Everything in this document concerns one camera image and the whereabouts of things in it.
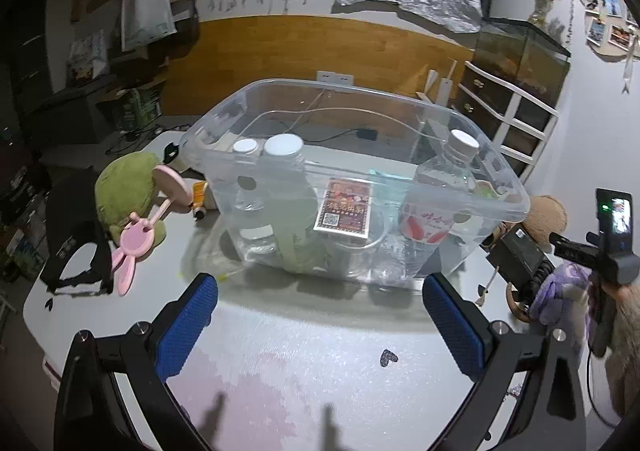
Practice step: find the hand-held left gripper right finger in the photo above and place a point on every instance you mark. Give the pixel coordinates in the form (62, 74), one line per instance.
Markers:
(455, 326)

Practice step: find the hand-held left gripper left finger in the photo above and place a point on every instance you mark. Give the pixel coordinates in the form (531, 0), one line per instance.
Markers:
(187, 326)

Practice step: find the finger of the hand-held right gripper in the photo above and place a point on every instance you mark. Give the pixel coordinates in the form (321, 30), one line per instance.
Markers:
(567, 246)

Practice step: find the black box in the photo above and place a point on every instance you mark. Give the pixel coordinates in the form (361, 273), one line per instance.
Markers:
(515, 251)

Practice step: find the clear plastic storage container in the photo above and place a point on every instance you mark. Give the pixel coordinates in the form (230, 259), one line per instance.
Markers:
(225, 131)

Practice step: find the purple plush toy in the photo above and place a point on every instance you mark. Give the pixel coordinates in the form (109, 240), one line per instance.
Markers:
(560, 281)

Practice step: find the brown plush toy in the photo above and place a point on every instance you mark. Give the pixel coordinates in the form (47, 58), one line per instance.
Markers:
(545, 216)

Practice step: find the orange tube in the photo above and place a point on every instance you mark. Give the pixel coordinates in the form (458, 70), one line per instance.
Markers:
(200, 191)

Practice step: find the water bottle red label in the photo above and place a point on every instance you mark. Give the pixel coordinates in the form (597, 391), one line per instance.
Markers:
(440, 181)

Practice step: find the pink rabbit hand mirror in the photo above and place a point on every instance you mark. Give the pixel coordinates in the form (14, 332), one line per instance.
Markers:
(172, 183)

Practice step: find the green plush toy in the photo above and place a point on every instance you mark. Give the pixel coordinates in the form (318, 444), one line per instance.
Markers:
(125, 191)

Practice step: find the red printed card box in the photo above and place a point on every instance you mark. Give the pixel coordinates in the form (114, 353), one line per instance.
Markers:
(342, 206)

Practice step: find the teal packet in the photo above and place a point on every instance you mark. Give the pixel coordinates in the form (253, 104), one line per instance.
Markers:
(382, 174)

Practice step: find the colourful printed box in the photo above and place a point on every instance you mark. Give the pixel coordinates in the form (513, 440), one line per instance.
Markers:
(27, 256)

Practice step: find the white visor cap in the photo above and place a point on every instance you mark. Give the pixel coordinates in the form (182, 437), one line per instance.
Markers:
(171, 152)

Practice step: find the glass fish tank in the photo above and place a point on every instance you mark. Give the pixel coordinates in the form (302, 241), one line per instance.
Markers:
(525, 61)

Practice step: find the white drawer cabinet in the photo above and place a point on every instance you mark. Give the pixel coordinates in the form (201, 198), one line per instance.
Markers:
(480, 86)

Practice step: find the small clear bottle white cap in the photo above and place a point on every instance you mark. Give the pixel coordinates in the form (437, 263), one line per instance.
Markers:
(246, 147)

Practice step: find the white wooden stand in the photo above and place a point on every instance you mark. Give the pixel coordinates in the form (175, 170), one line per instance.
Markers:
(444, 88)

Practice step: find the white-lidded jar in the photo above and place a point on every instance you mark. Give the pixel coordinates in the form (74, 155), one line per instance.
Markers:
(283, 147)

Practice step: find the photo board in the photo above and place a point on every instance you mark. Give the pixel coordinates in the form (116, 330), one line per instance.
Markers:
(600, 16)

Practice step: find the green cardboard box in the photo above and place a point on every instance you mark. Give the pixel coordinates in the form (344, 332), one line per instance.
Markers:
(140, 106)

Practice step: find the white tote bag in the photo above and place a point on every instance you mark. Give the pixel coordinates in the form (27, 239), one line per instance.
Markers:
(147, 11)

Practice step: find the white wall socket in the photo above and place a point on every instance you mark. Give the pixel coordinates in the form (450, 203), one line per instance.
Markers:
(335, 77)

